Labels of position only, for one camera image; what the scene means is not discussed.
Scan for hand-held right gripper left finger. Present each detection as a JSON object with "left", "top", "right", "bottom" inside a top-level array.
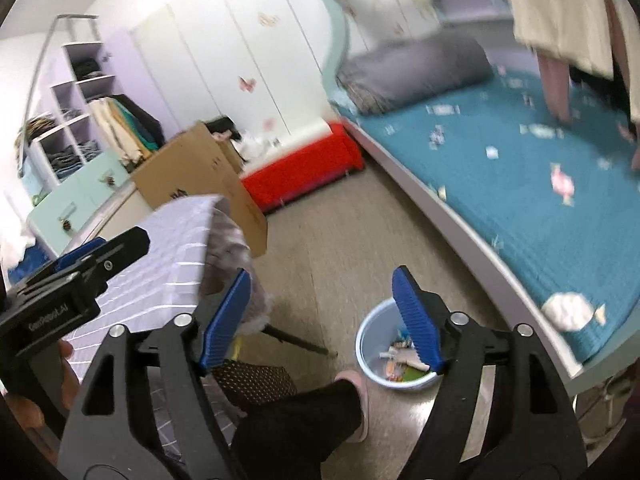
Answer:
[{"left": 57, "top": 268, "right": 252, "bottom": 480}]

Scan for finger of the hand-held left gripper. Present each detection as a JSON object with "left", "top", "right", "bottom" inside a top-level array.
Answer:
[
  {"left": 25, "top": 237, "right": 108, "bottom": 281},
  {"left": 75, "top": 226, "right": 152, "bottom": 286}
]

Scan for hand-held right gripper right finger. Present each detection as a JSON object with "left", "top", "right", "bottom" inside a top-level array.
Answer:
[{"left": 391, "top": 266, "right": 588, "bottom": 480}]

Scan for light blue plastic bin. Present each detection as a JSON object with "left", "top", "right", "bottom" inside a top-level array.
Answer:
[{"left": 355, "top": 297, "right": 444, "bottom": 392}]

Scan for person's left hand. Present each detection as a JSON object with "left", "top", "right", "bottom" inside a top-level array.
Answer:
[{"left": 5, "top": 339, "right": 82, "bottom": 433}]

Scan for grey checked tablecloth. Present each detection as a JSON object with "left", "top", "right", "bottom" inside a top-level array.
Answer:
[{"left": 62, "top": 193, "right": 275, "bottom": 466}]

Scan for mint green drawer unit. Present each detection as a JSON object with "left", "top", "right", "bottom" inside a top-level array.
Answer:
[{"left": 27, "top": 147, "right": 134, "bottom": 257}]

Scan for brown dotted cushion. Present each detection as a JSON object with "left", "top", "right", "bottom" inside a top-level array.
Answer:
[{"left": 214, "top": 359, "right": 299, "bottom": 412}]

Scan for white plastic bag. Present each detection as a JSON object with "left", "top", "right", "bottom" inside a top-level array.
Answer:
[{"left": 0, "top": 191, "right": 39, "bottom": 267}]

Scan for black table leg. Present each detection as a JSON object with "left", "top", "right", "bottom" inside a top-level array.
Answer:
[{"left": 262, "top": 324, "right": 339, "bottom": 359}]

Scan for folded dark clothes stack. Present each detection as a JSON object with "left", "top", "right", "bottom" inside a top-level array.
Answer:
[{"left": 47, "top": 142, "right": 101, "bottom": 181}]

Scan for pink slipper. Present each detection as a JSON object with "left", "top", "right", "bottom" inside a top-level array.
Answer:
[{"left": 334, "top": 369, "right": 371, "bottom": 444}]

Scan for brown cardboard box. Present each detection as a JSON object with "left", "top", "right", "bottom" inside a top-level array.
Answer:
[{"left": 130, "top": 122, "right": 269, "bottom": 259}]

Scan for cream hanging clothes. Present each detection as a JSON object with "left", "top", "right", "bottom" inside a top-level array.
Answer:
[{"left": 88, "top": 98, "right": 147, "bottom": 172}]

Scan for person's leg in black pants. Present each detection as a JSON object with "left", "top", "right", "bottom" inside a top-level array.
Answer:
[{"left": 232, "top": 377, "right": 363, "bottom": 480}]

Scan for teal hanging clothes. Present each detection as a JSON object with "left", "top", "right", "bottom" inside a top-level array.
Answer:
[{"left": 112, "top": 97, "right": 159, "bottom": 152}]

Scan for dark striped cloth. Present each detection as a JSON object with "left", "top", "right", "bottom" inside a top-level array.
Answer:
[{"left": 17, "top": 114, "right": 57, "bottom": 147}]

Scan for black hanging clothes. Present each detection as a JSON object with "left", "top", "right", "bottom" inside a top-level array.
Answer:
[{"left": 112, "top": 93, "right": 166, "bottom": 147}]

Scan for lavender cubby shelf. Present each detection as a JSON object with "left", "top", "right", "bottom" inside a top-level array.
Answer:
[{"left": 22, "top": 39, "right": 119, "bottom": 187}]

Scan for black bag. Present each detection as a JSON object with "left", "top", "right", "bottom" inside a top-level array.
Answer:
[{"left": 204, "top": 115, "right": 239, "bottom": 136}]

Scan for bed with teal sheet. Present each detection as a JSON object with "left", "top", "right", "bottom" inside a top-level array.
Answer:
[{"left": 320, "top": 0, "right": 640, "bottom": 397}]

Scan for white cloth pile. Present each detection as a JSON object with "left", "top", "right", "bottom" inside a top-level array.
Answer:
[{"left": 234, "top": 132, "right": 281, "bottom": 159}]

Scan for red covered bench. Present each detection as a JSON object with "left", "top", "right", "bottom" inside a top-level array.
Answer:
[{"left": 240, "top": 121, "right": 366, "bottom": 214}]

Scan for grey duvet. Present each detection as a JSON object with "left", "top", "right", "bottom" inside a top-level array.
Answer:
[{"left": 337, "top": 39, "right": 494, "bottom": 114}]

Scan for pink hanging garment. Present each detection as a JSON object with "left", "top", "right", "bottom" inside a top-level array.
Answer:
[{"left": 537, "top": 50, "right": 640, "bottom": 171}]

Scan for black hanging garment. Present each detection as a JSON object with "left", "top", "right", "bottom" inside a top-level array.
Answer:
[{"left": 569, "top": 59, "right": 632, "bottom": 112}]

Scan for person in beige shirt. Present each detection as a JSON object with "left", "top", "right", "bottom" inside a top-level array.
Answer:
[{"left": 500, "top": 0, "right": 640, "bottom": 127}]

